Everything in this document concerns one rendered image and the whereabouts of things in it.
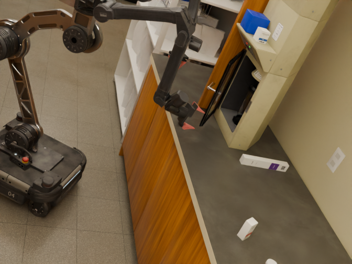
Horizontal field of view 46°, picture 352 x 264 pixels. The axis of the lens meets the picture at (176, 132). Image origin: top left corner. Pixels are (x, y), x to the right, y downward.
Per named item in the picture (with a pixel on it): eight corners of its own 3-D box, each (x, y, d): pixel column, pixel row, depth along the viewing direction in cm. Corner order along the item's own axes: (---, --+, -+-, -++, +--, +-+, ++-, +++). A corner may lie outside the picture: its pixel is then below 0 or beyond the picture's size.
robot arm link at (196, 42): (188, 23, 233) (185, 24, 225) (207, 31, 232) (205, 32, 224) (181, 43, 238) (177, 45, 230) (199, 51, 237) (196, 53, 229)
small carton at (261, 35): (261, 39, 208) (266, 28, 205) (265, 44, 204) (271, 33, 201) (252, 37, 206) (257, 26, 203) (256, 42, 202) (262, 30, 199)
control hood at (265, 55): (247, 44, 228) (255, 28, 223) (268, 73, 203) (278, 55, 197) (228, 39, 224) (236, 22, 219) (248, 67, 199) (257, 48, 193)
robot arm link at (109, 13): (195, 2, 175) (187, 11, 168) (196, 33, 183) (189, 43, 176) (102, -3, 190) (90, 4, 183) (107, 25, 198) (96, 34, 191)
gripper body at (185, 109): (195, 109, 207) (183, 102, 204) (184, 125, 210) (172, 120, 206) (190, 103, 213) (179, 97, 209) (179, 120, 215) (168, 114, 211)
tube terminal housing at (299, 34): (249, 122, 261) (312, 6, 221) (267, 155, 235) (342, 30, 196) (213, 114, 252) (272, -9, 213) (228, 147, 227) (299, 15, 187)
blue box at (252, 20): (255, 29, 220) (263, 13, 216) (262, 37, 213) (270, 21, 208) (239, 24, 217) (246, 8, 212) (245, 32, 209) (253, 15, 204)
